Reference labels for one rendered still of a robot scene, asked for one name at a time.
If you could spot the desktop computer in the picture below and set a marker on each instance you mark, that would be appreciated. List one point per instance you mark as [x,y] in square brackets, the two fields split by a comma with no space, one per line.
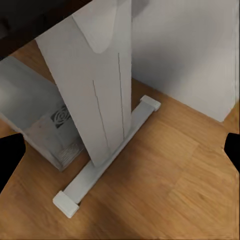
[32,105]

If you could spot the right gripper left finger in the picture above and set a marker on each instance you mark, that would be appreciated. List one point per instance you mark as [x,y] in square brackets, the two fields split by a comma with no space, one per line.
[12,150]

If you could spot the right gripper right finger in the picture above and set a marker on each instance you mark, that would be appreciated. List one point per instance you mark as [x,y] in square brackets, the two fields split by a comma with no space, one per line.
[232,149]

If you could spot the desk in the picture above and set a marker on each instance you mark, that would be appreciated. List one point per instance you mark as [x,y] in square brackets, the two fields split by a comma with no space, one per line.
[87,48]

